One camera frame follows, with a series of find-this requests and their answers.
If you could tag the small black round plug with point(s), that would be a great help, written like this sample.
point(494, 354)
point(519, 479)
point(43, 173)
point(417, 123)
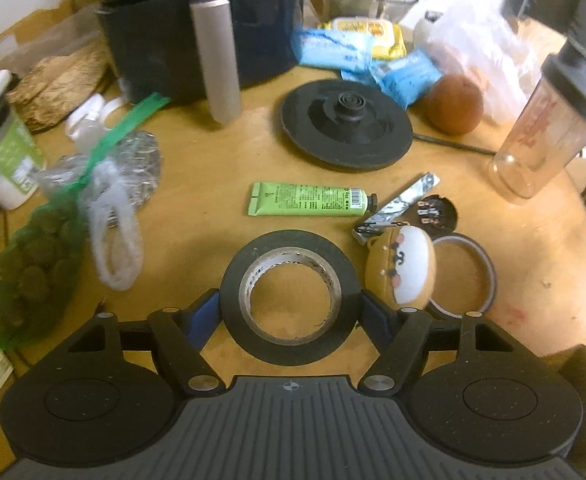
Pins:
point(434, 214)

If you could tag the blue wipes pack right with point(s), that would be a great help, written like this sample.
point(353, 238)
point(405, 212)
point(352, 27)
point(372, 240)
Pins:
point(405, 80)

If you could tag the green net bag of nuts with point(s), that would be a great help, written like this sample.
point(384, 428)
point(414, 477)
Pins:
point(38, 272)

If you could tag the amber kapton tape roll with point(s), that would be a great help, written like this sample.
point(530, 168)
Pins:
point(465, 278)

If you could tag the shiba dog plush case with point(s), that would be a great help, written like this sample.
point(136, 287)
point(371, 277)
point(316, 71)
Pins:
point(401, 267)

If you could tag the brown bark slab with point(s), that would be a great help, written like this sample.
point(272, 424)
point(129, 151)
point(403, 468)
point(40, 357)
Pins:
point(57, 85)

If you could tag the yellow wipes pack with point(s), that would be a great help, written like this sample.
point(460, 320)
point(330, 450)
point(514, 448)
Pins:
point(387, 39)

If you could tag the green cream tube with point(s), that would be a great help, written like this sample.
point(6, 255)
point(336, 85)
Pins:
point(287, 199)

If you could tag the marble pattern flat bar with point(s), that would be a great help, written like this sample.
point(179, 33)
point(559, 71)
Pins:
point(388, 216)

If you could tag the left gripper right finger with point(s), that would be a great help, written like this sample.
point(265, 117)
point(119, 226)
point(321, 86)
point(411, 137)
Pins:
point(400, 336)

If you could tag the brown round pear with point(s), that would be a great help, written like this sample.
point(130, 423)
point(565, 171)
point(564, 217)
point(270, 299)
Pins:
point(454, 105)

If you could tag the dark blue air fryer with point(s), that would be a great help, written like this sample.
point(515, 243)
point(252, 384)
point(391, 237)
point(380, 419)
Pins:
point(188, 50)

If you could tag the clear shaker bottle grey lid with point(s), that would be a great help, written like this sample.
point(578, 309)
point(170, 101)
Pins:
point(550, 131)

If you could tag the blue wipes pack left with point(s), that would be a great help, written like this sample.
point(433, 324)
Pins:
point(333, 50)

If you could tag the blue wipes pack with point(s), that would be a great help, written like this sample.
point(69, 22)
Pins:
point(333, 50)
point(405, 80)

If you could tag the white tub green label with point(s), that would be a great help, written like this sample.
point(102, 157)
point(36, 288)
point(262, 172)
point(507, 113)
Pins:
point(20, 160)

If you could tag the black kettle base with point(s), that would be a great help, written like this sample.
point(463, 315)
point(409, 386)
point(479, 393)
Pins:
point(346, 124)

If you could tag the clear plastic bag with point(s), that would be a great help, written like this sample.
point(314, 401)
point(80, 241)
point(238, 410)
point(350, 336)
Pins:
point(93, 195)

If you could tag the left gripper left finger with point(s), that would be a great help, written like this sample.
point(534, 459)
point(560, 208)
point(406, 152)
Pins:
point(179, 337)

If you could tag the black tape roll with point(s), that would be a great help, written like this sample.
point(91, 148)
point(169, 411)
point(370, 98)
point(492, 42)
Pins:
point(290, 297)

